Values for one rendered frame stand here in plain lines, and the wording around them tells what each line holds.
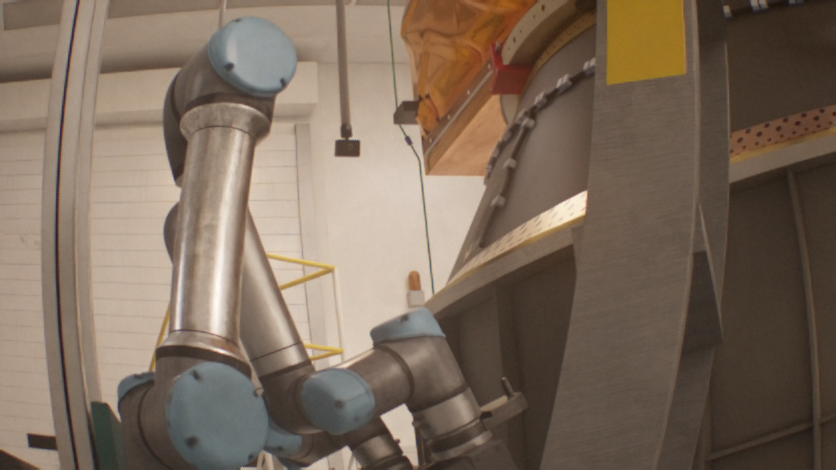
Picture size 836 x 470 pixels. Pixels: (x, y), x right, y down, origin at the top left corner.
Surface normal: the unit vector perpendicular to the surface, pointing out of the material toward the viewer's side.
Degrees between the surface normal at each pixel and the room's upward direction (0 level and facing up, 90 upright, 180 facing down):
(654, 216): 87
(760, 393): 90
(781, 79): 62
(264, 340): 105
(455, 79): 131
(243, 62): 83
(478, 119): 180
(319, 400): 115
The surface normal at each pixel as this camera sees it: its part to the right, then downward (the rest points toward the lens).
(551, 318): -0.83, -0.08
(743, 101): -0.56, -0.61
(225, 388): 0.58, -0.17
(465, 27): -0.95, -0.01
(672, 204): -0.32, -0.30
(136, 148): 0.30, -0.31
